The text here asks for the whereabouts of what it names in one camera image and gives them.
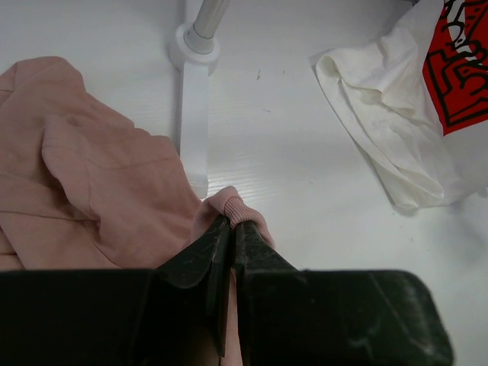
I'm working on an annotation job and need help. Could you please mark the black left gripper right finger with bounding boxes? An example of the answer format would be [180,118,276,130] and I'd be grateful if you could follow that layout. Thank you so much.
[235,222,305,365]

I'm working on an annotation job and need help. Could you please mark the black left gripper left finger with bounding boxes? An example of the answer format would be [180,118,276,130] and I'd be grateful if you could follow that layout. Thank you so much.
[152,216,232,358]

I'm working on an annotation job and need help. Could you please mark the pink t shirt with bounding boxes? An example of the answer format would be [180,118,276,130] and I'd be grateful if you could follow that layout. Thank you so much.
[0,56,275,366]

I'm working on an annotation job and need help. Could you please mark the white t shirt red print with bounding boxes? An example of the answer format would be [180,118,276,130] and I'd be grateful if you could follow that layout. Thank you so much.
[316,1,487,209]

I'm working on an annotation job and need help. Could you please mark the white clothes rack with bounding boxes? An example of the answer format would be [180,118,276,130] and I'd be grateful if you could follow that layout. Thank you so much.
[169,0,229,199]

